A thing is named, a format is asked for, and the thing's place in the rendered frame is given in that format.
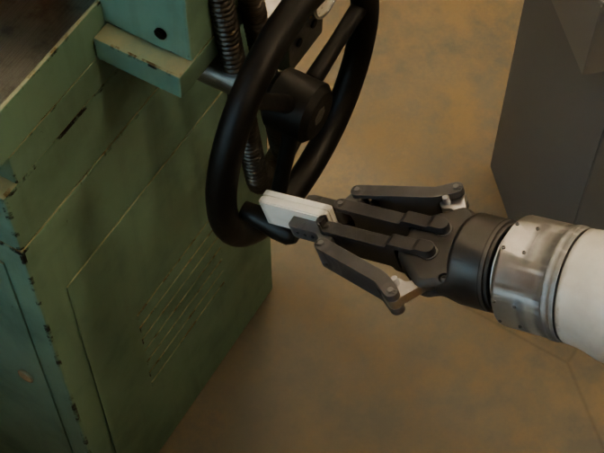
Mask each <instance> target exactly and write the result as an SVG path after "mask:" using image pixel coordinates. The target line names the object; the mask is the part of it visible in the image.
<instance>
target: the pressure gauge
mask: <svg viewBox="0 0 604 453"><path fill-rule="evenodd" d="M335 1H336V0H325V1H324V2H323V3H322V4H321V5H320V6H319V7H318V9H317V10H316V11H315V12H314V13H313V15H312V16H313V17H315V18H316V19H317V20H321V19H323V18H324V17H325V16H326V15H327V14H328V13H329V12H330V11H331V9H332V7H333V5H334V3H335ZM312 16H311V17H312ZM311 17H310V18H311Z"/></svg>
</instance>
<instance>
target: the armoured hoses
mask: <svg viewBox="0 0 604 453"><path fill-rule="evenodd" d="M238 2H239V6H240V11H241V15H242V20H243V25H244V32H245V37H246V41H247V46H248V49H249V51H250V49H251V47H252V45H253V43H254V42H255V40H256V38H257V36H258V35H259V33H260V31H261V30H262V28H263V26H264V24H265V23H266V22H267V21H268V15H267V11H266V9H267V7H266V3H265V0H238ZM209 10H210V14H211V19H212V24H213V26H212V27H213V29H214V30H213V31H214V37H215V42H216V46H217V50H218V58H219V63H220V65H221V68H222V70H223V71H224V72H225V73H228V74H230V75H236V74H238V72H239V70H240V68H241V66H242V64H243V63H244V60H245V54H244V46H243V42H242V37H241V32H240V28H239V22H238V18H237V13H236V8H235V0H209ZM257 120H258V119H257V115H256V118H255V120H254V123H253V127H252V129H251V132H250V135H249V138H248V141H247V144H246V147H245V151H244V157H243V161H242V167H243V170H244V178H245V181H246V184H247V186H248V188H249V190H250V191H252V192H253V193H256V194H258V195H259V194H264V193H265V191H266V190H271V185H272V180H273V176H274V173H275V168H276V163H277V157H278V152H279V146H280V136H281V133H279V132H278V131H276V130H274V129H270V128H268V127H266V126H265V128H266V134H267V138H268V141H269V145H270V149H269V151H268V152H267V154H266V155H265V156H264V153H263V149H262V139H261V134H260V130H259V126H258V122H257Z"/></svg>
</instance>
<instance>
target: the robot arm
mask: <svg viewBox="0 0 604 453"><path fill-rule="evenodd" d="M369 199H370V200H369ZM258 201H259V203H260V205H261V207H262V211H263V213H264V215H265V217H266V218H267V220H268V222H269V223H270V224H273V225H277V226H281V227H286V228H290V230H291V232H292V234H293V235H294V236H295V237H297V238H301V239H304V240H307V241H311V242H315V249H316V251H317V253H318V255H319V258H320V260H321V262H322V264H323V266H324V267H325V268H327V269H329V270H331V271H333V272H335V273H336V274H338V275H340V276H342V277H343V278H345V279H346V280H348V281H350V282H352V283H353V284H355V285H357V286H359V287H360V288H362V289H364V290H366V291H367V292H369V293H370V294H372V295H374V296H376V297H377V298H380V299H381V300H383V302H384V303H385V304H386V306H387V308H388V309H389V310H390V312H391V313H392V314H393V315H401V314H402V313H403V312H404V311H405V306H404V304H405V303H406V302H408V301H410V300H412V299H414V298H416V297H418V296H420V295H422V296H424V297H427V298H432V297H446V298H449V299H451V300H453V301H454V302H456V303H458V304H460V305H463V306H469V307H472V308H475V309H479V310H483V311H485V312H489V313H492V314H494V316H495V318H496V319H497V321H498V322H499V323H500V324H502V325H504V326H507V327H510V328H513V329H516V330H520V331H522V332H526V333H532V334H535V335H538V336H541V337H545V338H547V339H548V340H550V341H553V342H563V343H566V344H568V345H571V346H573V347H575V348H577V349H579V350H581V351H584V352H585V353H587V354H588V355H590V356H591V357H592V358H594V359H595V360H597V361H599V362H602V363H604V230H600V229H595V228H590V227H588V226H584V225H574V224H570V223H565V222H562V221H558V220H553V219H550V218H542V217H539V216H534V215H529V216H525V217H523V218H521V219H519V220H518V221H517V220H513V219H509V218H503V217H498V216H495V215H491V214H487V213H476V214H475V213H474V211H472V210H471V209H469V203H468V200H467V197H466V192H465V189H464V186H463V184H462V183H461V182H453V183H448V184H444V185H441V186H437V187H429V186H394V185H355V186H353V187H352V188H351V194H350V195H349V196H348V197H347V198H345V199H338V200H333V199H329V198H326V197H322V196H318V195H315V194H313V195H307V197H306V198H305V199H302V198H299V197H295V196H291V195H288V194H284V193H280V192H276V191H270V190H266V191H265V193H264V194H263V196H261V197H260V199H259V200H258ZM339 222H340V223H341V224H339ZM361 258H362V259H361ZM363 259H366V260H370V261H373V262H379V263H383V264H386V265H390V266H392V267H393V268H394V269H395V270H397V271H400V272H403V273H405V274H406V276H407V277H408V279H409V280H410V281H404V280H401V279H399V278H397V276H392V277H391V278H390V277H389V276H388V275H387V274H386V273H385V272H384V271H382V270H381V269H379V268H378V267H376V266H374V265H373V264H371V263H369V262H367V261H365V260H363Z"/></svg>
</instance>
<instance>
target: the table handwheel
mask: <svg viewBox="0 0 604 453"><path fill-rule="evenodd" d="M324 1H325V0H281V2H280V3H279V5H278V6H277V7H276V9H275V10H274V11H273V13H272V14H271V16H270V18H269V19H268V21H267V22H266V23H265V24H264V26H263V28H262V30H261V31H260V33H259V35H258V36H257V38H256V40H255V42H254V43H253V45H252V47H251V49H250V51H249V52H248V54H247V56H246V58H245V60H244V63H243V64H242V66H241V68H240V70H239V72H238V74H236V75H230V74H228V73H225V72H224V71H223V70H222V68H221V65H220V63H219V58H218V54H217V56H216V57H215V58H214V59H213V61H212V62H211V63H210V64H209V66H208V67H207V68H206V70H205V71H204V72H203V73H202V74H201V76H200V77H199V78H198V81H201V82H202V83H204V84H207V85H209V86H211V87H214V88H216V89H218V90H219V91H221V92H223V93H227V94H229V95H228V97H227V100H226V104H225V107H224V110H223V111H222V114H221V117H220V120H219V123H218V128H217V131H216V134H215V137H214V141H213V145H212V148H211V152H210V156H209V165H208V170H207V177H206V189H205V201H206V210H207V216H208V220H209V224H210V226H211V228H212V230H213V232H214V233H215V235H216V236H217V237H218V238H219V239H220V240H221V241H222V242H223V243H225V244H228V245H231V246H234V247H246V246H249V245H253V244H257V243H259V242H261V241H262V240H263V239H265V238H266V237H268V236H267V235H265V234H264V233H262V232H261V231H259V230H258V229H256V228H254V227H253V226H251V225H250V224H249V223H247V222H246V221H244V220H243V219H241V218H240V217H239V212H238V208H237V188H238V180H239V174H240V170H241V165H242V161H243V157H244V151H245V147H246V144H247V141H248V138H249V135H250V132H251V129H252V127H253V123H254V120H255V118H256V115H257V112H258V110H260V111H261V116H262V122H263V124H264V126H266V127H268V128H270V129H274V130H276V131H278V132H279V133H281V136H280V146H279V152H278V157H277V163H276V168H275V173H274V176H273V180H272V185H271V191H276V192H280V193H284V194H288V195H291V196H295V197H299V198H302V199H304V198H305V197H306V196H307V194H308V193H309V192H310V191H311V189H312V188H313V186H314V185H315V183H316V181H317V180H318V178H319V176H320V175H321V173H322V172H323V170H324V168H325V167H326V165H327V163H328V162H329V160H330V158H331V156H332V154H333V152H334V150H335V148H336V147H337V145H338V143H339V141H340V139H341V137H342V134H343V132H344V130H345V128H346V126H347V124H348V122H349V120H350V117H351V115H352V112H353V110H354V107H355V105H356V102H357V100H358V98H359V95H360V91H361V88H362V86H363V83H364V80H365V77H366V74H367V72H368V69H369V63H370V60H371V56H372V52H373V48H374V45H375V40H376V36H377V30H378V16H379V0H350V1H351V5H350V7H349V8H348V10H347V11H346V13H345V15H344V16H343V17H342V19H341V21H340V22H339V24H338V26H337V27H336V29H335V31H334V32H333V34H332V36H331V38H330V39H329V40H328V41H327V43H326V44H325V46H324V47H323V49H322V50H321V52H320V53H319V55H318V56H317V58H316V59H315V61H314V62H313V64H312V65H311V67H310V68H309V69H308V70H307V72H306V73H303V72H301V71H299V70H296V69H295V68H293V67H289V68H286V69H284V70H282V71H280V72H279V73H278V74H277V75H276V74H275V73H276V71H277V69H278V67H279V65H280V63H281V61H282V59H283V58H284V57H285V55H286V53H287V51H288V50H289V47H290V46H291V44H292V42H293V41H294V39H295V38H296V37H297V35H298V34H299V32H300V31H301V29H302V28H303V26H304V25H305V24H306V22H307V21H308V19H309V18H310V17H311V16H312V15H313V13H314V12H315V11H316V10H317V9H318V7H319V6H320V5H321V4H322V3H323V2H324ZM345 44H346V46H345ZM344 46H345V50H344V54H343V57H342V63H341V66H340V69H339V73H338V76H337V78H336V81H335V83H334V86H333V90H332V91H331V88H330V85H329V84H328V83H325V82H323V81H324V79H325V77H326V76H327V74H328V72H329V71H330V69H331V67H332V66H333V63H334V62H335V60H336V59H337V58H338V56H339V54H340V53H341V51H342V49H343V47H344ZM308 140H309V141H308ZM306 141H308V143H307V145H306V147H305V149H304V151H303V153H302V154H301V156H300V158H299V159H298V160H297V162H296V164H295V165H294V167H293V168H292V165H293V162H294V158H295V154H296V151H297V147H298V142H300V143H304V142H306ZM291 169H292V170H291Z"/></svg>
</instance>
